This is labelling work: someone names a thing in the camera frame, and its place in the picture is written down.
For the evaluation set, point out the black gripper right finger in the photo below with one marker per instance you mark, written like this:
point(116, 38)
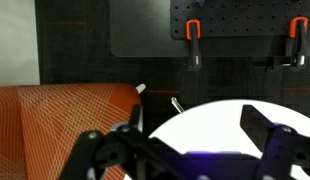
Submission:
point(256, 125)

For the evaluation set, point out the orange patterned sofa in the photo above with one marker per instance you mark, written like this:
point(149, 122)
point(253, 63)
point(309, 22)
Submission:
point(61, 120)

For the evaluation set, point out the white round pedestal table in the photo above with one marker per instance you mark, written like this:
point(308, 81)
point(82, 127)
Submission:
point(215, 130)

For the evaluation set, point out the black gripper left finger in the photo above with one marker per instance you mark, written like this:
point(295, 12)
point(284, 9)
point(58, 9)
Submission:
point(136, 116)

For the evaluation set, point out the black perforated mounting board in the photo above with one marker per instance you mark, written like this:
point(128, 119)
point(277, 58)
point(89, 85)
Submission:
point(241, 20)

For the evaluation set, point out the black workbench table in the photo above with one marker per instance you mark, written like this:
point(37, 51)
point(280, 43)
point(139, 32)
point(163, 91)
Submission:
point(141, 30)

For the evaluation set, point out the orange black spring clamp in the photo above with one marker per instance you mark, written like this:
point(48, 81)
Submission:
point(194, 46)
point(299, 43)

